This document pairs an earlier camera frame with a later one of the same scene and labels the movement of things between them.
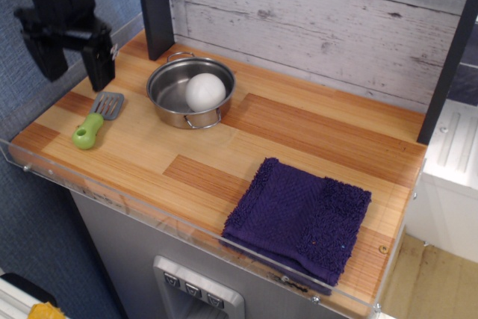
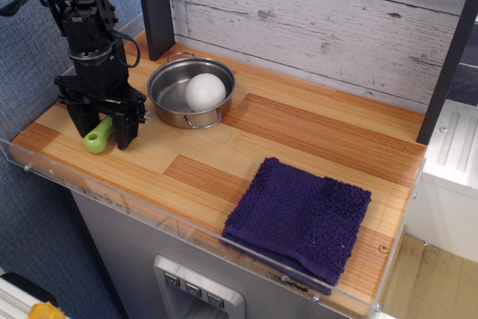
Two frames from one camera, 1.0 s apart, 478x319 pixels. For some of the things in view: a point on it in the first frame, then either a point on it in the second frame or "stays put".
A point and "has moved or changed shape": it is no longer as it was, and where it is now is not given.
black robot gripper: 63,10 -> 102,80
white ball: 204,93 stays put
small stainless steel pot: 166,90 stays put
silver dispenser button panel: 188,293 stays put
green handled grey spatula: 108,105 has moved or changed shape
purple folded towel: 299,223 stays put
